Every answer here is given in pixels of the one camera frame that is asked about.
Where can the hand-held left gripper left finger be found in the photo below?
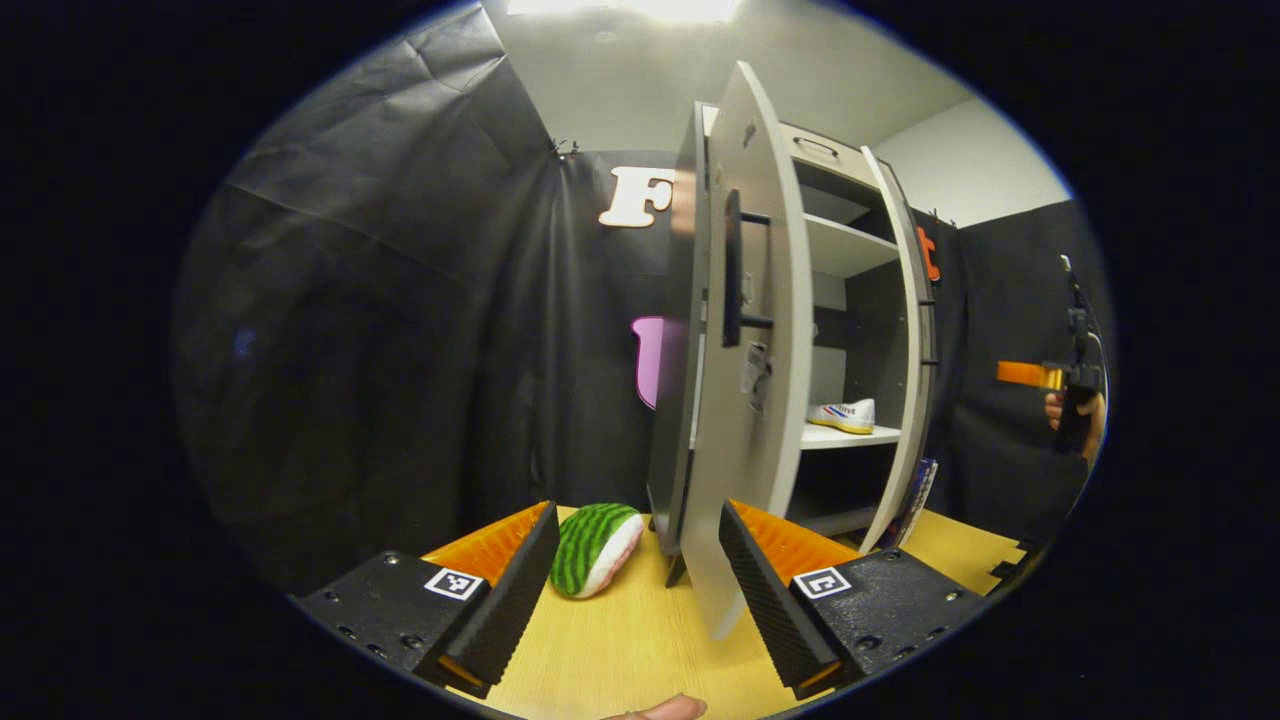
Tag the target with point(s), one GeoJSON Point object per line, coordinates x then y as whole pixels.
{"type": "Point", "coordinates": [510, 600]}

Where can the white cabinet drawer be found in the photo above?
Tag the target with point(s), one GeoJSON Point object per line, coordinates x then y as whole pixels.
{"type": "Point", "coordinates": [845, 168]}

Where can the black backdrop cloth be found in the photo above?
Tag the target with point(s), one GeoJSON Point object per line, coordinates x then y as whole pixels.
{"type": "Point", "coordinates": [400, 350]}

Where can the watermelon plush toy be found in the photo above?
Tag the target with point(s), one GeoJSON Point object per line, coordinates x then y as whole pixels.
{"type": "Point", "coordinates": [590, 545]}

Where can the white shoe cabinet door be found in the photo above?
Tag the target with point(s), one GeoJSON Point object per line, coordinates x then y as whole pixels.
{"type": "Point", "coordinates": [775, 400]}
{"type": "Point", "coordinates": [905, 400]}

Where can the white shoe cabinet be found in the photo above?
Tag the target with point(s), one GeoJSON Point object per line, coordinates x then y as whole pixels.
{"type": "Point", "coordinates": [850, 245]}

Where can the white shoe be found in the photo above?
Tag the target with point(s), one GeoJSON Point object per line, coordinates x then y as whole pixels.
{"type": "Point", "coordinates": [850, 415]}

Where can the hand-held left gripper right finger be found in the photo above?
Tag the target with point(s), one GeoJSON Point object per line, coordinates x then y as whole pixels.
{"type": "Point", "coordinates": [770, 610]}

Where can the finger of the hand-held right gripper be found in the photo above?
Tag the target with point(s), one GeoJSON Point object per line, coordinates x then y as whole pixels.
{"type": "Point", "coordinates": [1020, 373]}

